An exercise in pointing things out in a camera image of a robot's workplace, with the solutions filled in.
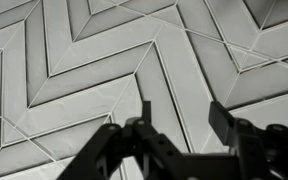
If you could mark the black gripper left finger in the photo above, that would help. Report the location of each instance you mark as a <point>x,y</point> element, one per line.
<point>155,154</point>

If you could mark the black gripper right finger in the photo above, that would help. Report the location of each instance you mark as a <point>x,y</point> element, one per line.
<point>262,154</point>

